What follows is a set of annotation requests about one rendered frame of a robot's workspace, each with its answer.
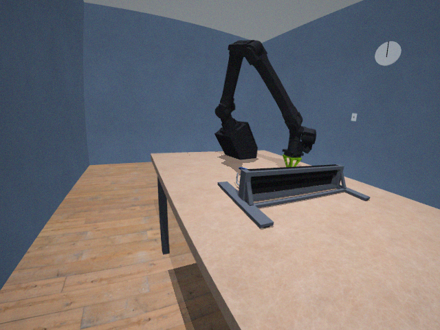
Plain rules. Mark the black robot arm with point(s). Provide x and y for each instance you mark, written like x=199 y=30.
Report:
x=293 y=119

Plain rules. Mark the grey patch panel rack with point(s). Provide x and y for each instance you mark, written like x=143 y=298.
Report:
x=307 y=179

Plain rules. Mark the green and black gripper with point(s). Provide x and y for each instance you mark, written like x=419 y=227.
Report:
x=292 y=150

